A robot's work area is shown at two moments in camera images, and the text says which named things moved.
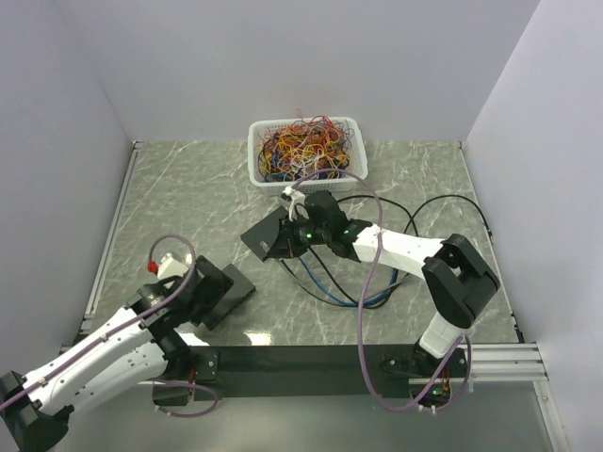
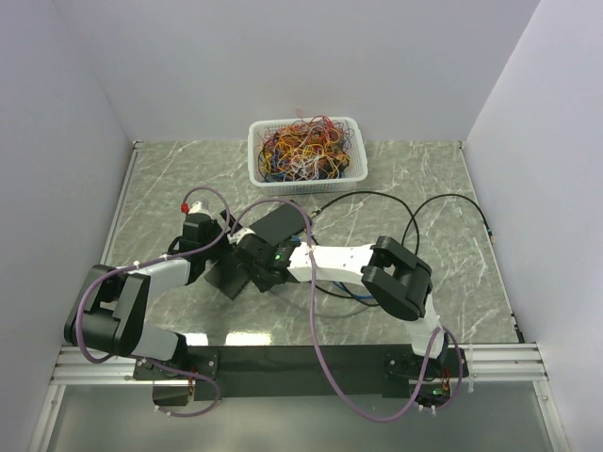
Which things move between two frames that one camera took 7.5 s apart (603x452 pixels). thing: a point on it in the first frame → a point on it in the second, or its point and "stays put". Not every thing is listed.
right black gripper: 285,245 → 261,285
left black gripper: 212,299 → 217,227
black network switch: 261,237 stays put
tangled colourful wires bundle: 306,147 stays put
